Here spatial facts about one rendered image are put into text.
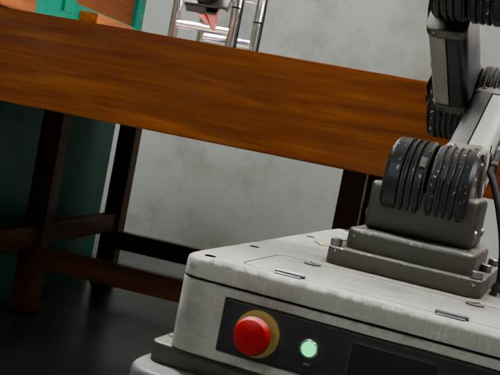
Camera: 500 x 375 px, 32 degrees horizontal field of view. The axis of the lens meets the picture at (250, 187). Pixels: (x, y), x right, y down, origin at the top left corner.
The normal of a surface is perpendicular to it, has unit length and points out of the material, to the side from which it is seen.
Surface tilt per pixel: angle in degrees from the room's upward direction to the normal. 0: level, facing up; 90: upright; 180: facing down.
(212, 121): 90
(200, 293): 90
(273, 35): 90
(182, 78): 90
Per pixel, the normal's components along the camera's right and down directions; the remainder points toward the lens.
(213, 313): -0.36, 0.00
